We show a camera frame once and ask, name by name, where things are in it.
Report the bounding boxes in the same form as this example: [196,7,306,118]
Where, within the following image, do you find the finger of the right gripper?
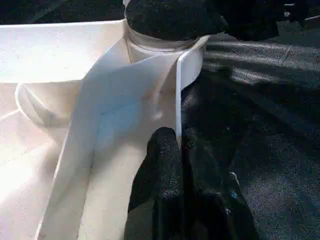
[124,0,229,43]

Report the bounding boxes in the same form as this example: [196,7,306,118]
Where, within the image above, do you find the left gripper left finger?
[123,126,188,240]

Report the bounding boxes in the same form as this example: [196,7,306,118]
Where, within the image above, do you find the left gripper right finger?
[180,134,261,240]

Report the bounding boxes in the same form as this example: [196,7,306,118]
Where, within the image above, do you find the white plastic table leg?
[123,0,201,54]

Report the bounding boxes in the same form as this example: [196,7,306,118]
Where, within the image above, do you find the white plastic table top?
[0,19,211,240]

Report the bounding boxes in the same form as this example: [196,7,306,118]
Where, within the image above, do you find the black table mat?
[0,0,320,240]

